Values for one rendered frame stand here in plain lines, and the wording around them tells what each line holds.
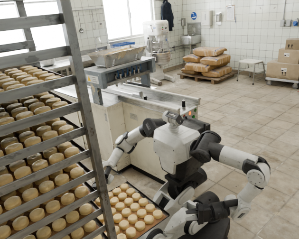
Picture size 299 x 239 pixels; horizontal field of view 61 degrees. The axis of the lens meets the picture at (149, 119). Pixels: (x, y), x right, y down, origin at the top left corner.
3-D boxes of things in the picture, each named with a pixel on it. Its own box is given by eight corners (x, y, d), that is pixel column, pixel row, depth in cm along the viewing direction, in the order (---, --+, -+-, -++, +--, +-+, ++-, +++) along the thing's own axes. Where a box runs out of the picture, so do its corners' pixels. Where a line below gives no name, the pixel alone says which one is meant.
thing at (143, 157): (130, 170, 293) (120, 96, 257) (151, 157, 315) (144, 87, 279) (179, 196, 246) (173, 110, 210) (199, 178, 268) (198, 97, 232)
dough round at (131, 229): (137, 235, 124) (137, 232, 124) (128, 239, 122) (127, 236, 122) (133, 228, 129) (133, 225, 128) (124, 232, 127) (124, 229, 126)
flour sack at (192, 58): (195, 64, 588) (195, 56, 581) (182, 62, 619) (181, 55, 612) (214, 58, 628) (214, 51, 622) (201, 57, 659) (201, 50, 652)
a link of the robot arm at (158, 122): (148, 124, 180) (162, 116, 172) (152, 136, 177) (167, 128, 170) (137, 124, 171) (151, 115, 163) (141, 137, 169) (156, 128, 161)
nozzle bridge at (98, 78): (87, 101, 269) (81, 69, 255) (137, 83, 314) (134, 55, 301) (106, 107, 247) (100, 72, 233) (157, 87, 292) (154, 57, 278)
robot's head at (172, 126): (171, 122, 154) (170, 109, 150) (183, 127, 147) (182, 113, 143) (163, 126, 151) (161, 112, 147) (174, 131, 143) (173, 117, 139)
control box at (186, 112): (178, 128, 222) (177, 114, 216) (194, 119, 237) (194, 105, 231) (182, 130, 219) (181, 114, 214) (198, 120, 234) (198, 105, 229)
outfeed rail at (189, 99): (80, 78, 363) (79, 74, 361) (82, 78, 365) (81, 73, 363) (199, 105, 229) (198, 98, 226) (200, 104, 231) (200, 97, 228)
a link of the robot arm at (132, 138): (118, 133, 187) (138, 120, 174) (130, 144, 192) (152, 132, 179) (113, 145, 179) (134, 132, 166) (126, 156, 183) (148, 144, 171)
